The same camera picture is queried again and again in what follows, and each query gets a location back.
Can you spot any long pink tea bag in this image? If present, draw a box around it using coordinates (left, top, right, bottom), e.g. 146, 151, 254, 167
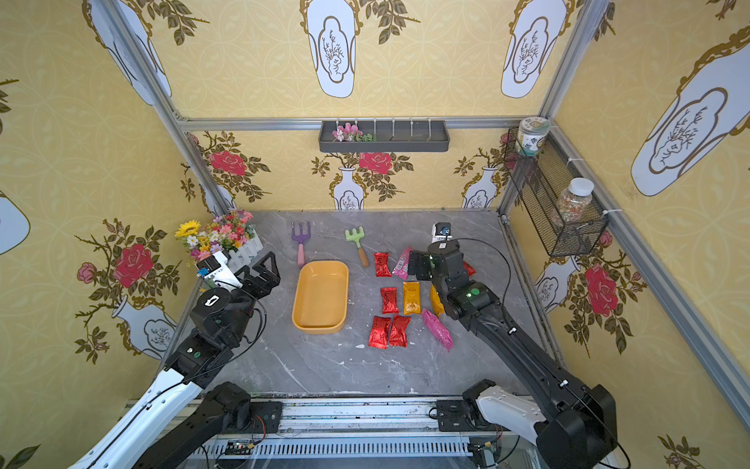
392, 246, 412, 279

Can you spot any yellow tea bag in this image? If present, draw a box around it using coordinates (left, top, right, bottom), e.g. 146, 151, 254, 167
430, 285, 445, 316
402, 281, 422, 316

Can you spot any pink tea bag with barcode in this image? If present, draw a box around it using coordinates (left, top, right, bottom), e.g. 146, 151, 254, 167
421, 309, 454, 351

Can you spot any red tea bag small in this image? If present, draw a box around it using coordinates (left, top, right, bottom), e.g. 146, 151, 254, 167
368, 317, 392, 350

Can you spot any red tea bag top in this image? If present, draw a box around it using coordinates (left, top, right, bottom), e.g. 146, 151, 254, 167
463, 261, 476, 277

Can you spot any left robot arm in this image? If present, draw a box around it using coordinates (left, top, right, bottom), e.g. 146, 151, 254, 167
74, 252, 282, 468

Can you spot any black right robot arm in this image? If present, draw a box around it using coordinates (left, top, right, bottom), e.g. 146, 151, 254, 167
407, 240, 619, 468

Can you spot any yellow plastic storage box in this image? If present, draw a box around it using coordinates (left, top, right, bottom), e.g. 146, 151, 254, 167
292, 260, 349, 335

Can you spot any flower box white fence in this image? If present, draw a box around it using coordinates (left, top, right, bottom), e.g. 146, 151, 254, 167
175, 209, 264, 272

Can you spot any purple toy rake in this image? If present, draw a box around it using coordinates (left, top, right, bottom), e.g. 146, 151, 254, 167
291, 222, 312, 268

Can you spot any green toy rake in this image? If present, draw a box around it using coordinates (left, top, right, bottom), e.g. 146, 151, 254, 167
345, 227, 370, 269

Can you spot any clear jar white lid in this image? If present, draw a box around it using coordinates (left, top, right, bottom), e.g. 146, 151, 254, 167
553, 178, 595, 227

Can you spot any jar with patterned label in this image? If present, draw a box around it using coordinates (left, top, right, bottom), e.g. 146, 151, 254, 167
516, 116, 552, 156

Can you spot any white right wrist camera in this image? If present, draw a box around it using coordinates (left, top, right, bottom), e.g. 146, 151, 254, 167
432, 222, 453, 242

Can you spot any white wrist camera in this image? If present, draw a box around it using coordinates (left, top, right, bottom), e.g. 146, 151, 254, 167
196, 251, 242, 290
432, 222, 453, 242

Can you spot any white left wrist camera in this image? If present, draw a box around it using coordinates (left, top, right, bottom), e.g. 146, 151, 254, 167
196, 251, 242, 290

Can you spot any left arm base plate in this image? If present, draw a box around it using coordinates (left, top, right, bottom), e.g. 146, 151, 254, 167
245, 401, 283, 435

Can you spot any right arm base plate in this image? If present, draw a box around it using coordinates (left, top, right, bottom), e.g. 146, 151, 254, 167
429, 400, 488, 433

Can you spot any black wire basket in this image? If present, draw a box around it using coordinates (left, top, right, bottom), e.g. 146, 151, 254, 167
497, 128, 609, 258

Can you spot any grey wall shelf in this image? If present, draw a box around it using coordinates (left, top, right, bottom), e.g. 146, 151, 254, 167
318, 118, 451, 154

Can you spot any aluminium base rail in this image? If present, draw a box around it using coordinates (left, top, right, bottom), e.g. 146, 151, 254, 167
96, 395, 619, 469

